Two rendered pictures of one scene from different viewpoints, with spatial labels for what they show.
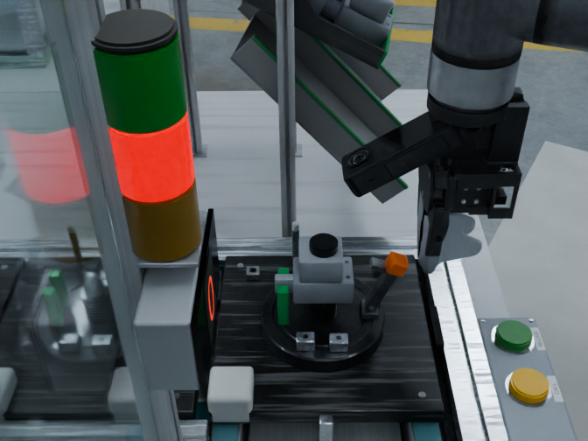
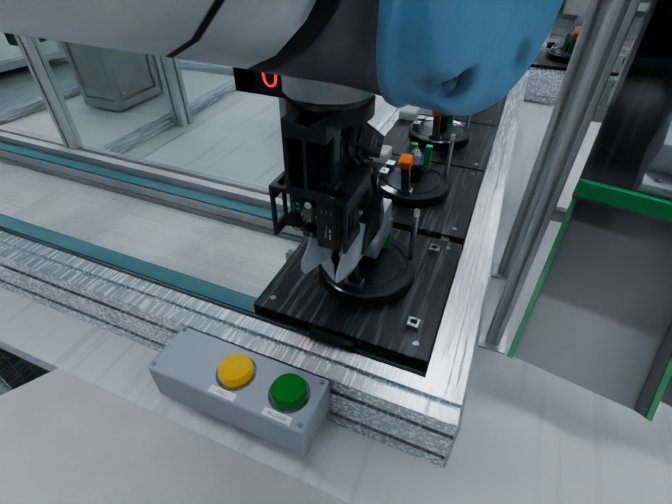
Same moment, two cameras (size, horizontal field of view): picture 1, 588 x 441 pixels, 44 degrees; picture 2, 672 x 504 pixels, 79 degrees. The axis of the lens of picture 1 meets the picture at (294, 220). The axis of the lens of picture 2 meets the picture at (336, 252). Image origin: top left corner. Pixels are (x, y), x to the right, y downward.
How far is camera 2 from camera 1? 0.86 m
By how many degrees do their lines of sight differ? 80
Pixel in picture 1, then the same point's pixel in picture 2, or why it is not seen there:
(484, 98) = not seen: hidden behind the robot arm
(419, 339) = (321, 318)
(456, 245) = (311, 248)
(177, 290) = not seen: hidden behind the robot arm
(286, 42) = (577, 111)
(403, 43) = not seen: outside the picture
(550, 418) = (203, 371)
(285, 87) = (557, 161)
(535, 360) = (257, 397)
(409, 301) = (365, 330)
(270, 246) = (474, 276)
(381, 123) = (657, 371)
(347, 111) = (659, 321)
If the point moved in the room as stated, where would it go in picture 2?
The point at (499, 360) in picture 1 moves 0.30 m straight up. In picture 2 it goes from (275, 369) to (235, 125)
